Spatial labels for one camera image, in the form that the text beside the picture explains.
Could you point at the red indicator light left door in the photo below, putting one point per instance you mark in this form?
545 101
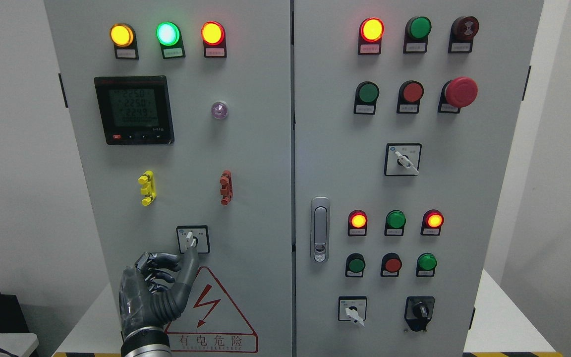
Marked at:
213 37

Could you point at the green push button upper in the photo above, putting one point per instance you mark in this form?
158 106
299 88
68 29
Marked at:
366 96

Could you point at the red push button lower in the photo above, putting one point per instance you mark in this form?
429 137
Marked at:
391 265

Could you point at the black rotary knob switch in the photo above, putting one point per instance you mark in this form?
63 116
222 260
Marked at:
418 312

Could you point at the green indicator light top right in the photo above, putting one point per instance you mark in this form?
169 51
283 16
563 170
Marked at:
416 34

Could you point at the white box bottom left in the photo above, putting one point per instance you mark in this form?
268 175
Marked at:
22 345

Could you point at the red terminal connector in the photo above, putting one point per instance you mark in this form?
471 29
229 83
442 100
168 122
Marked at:
226 190

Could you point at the lit red indicator lower left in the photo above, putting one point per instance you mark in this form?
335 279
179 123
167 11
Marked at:
357 224

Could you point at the red push button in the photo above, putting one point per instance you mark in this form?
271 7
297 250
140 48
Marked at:
409 98
391 265

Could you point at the dark red buzzer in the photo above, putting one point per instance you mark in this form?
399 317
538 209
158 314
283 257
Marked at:
463 31

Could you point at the upper right rotary selector switch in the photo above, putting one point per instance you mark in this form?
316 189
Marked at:
402 159

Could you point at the lower white rotary selector switch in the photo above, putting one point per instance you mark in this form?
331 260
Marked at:
352 309

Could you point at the small clear bulb light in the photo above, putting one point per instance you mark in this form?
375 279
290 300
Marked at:
220 110

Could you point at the lit red indicator lower right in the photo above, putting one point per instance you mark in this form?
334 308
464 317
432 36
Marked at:
432 222

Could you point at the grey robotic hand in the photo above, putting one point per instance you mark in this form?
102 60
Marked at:
155 290

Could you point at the green push button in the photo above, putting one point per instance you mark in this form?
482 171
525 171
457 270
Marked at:
355 265
426 265
366 96

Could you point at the yellow indicator light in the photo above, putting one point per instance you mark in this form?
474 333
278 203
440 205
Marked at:
124 41

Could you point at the red push button upper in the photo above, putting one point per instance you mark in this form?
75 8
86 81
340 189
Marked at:
409 98

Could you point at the lit green indicator light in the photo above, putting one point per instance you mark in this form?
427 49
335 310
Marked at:
171 40

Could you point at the green push button lower left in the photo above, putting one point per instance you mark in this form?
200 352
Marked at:
355 265

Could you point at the lit red indicator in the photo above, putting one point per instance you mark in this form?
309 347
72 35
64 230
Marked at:
357 224
432 222

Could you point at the red indicator light top right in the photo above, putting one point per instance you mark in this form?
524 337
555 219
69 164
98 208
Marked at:
371 32

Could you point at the silver cabinet door handle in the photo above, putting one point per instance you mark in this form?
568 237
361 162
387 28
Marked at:
319 228

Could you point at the silver black robot forearm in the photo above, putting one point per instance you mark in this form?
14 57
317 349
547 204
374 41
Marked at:
146 342

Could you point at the grey electrical cabinet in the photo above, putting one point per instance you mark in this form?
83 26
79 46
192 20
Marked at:
289 79

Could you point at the black digital power meter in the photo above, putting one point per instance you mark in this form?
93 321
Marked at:
135 110

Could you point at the door rotary selector switch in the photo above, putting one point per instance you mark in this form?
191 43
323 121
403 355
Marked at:
193 235

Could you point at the yellow terminal connector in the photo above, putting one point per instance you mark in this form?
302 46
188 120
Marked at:
148 187

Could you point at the green indicator lower middle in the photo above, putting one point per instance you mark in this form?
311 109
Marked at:
395 224

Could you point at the green push button lower right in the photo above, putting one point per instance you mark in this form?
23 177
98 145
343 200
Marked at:
426 265

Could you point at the red emergency stop button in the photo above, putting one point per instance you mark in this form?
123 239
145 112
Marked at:
457 94

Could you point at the red lightning warning sticker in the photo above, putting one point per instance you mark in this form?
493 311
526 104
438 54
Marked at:
211 322

